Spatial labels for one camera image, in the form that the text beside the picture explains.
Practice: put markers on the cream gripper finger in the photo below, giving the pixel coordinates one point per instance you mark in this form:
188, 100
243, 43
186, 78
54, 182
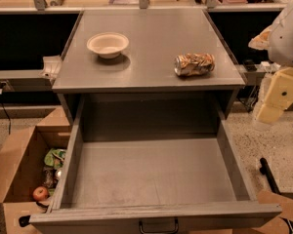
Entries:
262, 40
277, 98

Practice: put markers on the orange soda can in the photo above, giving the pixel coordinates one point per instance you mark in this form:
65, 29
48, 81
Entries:
194, 64

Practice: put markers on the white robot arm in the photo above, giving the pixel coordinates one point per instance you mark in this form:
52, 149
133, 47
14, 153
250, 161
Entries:
281, 46

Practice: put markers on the open grey top drawer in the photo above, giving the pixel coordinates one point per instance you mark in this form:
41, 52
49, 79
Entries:
107, 187

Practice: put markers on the black bar on floor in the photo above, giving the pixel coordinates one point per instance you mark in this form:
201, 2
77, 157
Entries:
266, 171

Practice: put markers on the white paper bowl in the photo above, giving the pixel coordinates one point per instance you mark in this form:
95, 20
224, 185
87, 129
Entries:
108, 45

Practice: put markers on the green chip bag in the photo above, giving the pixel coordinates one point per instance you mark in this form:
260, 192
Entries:
55, 158

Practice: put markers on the red apple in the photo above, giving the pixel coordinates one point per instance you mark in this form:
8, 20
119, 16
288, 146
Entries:
40, 193

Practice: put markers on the brown cardboard box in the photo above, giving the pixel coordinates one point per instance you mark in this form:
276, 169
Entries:
21, 168

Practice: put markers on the black drawer handle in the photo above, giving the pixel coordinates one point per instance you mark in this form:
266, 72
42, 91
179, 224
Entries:
159, 226

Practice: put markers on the white plastic bracket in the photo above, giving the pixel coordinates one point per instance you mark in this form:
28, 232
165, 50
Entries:
51, 67

